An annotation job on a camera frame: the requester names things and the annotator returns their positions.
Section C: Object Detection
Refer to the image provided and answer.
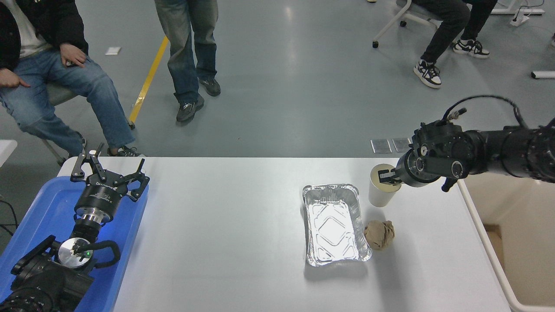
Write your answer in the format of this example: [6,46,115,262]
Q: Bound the person's right hand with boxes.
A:
[0,69,31,89]

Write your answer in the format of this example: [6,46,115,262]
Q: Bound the large pale plastic bin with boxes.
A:
[456,175,555,312]

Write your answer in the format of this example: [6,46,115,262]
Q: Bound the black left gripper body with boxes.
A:
[75,172,129,218]

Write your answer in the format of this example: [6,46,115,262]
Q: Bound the crumpled tan paper ball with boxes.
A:
[363,219,395,250]

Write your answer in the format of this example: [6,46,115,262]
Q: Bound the person's left hand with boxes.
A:
[59,43,87,69]

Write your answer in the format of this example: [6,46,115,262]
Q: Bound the white furniture base frame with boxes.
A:
[491,0,545,16]

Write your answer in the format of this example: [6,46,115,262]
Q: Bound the blue plastic tray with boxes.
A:
[0,175,149,312]

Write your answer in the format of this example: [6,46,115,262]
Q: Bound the white paper cup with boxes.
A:
[369,164,403,208]

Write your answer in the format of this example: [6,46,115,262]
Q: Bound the yellow floor tape line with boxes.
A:
[128,36,170,124]

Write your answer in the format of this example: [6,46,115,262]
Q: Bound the silver foil tray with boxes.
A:
[302,184,372,267]

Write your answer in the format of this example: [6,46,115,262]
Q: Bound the small white side table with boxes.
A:
[0,140,18,167]

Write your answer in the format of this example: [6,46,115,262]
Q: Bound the person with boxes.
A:
[0,0,146,157]
[412,0,498,89]
[155,0,222,123]

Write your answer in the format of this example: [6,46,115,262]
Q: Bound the white wheeled chair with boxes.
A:
[372,0,434,48]

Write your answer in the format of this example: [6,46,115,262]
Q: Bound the grey metal-legged chair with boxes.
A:
[40,84,136,167]

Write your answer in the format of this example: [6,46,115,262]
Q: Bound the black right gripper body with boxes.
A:
[395,151,439,188]

